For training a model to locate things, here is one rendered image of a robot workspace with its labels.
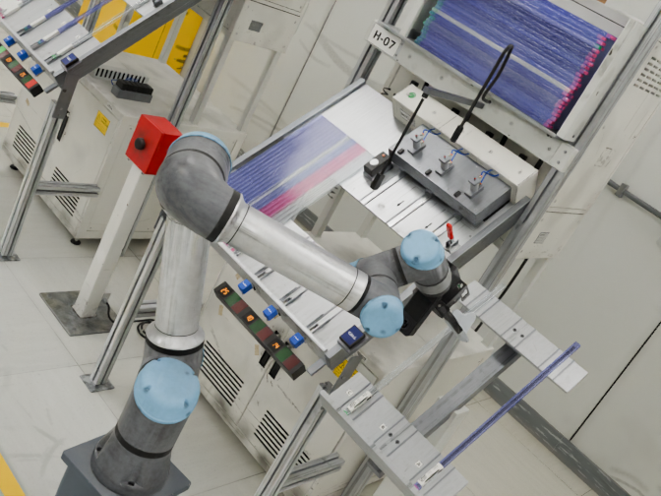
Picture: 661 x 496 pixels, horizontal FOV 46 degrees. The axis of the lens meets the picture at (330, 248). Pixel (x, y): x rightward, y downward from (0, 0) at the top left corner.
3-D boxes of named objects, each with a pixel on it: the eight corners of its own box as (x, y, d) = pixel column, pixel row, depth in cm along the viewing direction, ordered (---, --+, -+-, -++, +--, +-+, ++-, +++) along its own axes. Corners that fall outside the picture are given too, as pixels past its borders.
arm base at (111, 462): (124, 509, 143) (144, 470, 139) (74, 454, 149) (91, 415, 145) (181, 480, 156) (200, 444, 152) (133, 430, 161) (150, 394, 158)
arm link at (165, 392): (109, 440, 142) (136, 383, 137) (125, 396, 154) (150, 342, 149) (171, 463, 144) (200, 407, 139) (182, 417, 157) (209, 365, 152)
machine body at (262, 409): (289, 527, 239) (385, 373, 217) (168, 375, 275) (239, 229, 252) (407, 476, 290) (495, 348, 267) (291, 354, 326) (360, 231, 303)
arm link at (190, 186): (165, 158, 121) (421, 308, 133) (176, 138, 131) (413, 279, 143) (131, 217, 125) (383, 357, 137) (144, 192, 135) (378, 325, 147)
